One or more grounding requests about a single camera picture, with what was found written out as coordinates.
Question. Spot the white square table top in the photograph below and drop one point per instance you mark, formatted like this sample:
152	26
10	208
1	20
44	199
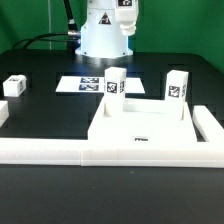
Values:
143	120

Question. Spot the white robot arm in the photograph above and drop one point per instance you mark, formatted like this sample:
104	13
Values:
104	35

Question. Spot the white marker tag plate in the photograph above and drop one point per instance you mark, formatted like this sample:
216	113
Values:
79	84

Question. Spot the white U-shaped obstacle fence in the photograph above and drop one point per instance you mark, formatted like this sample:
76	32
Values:
207	151

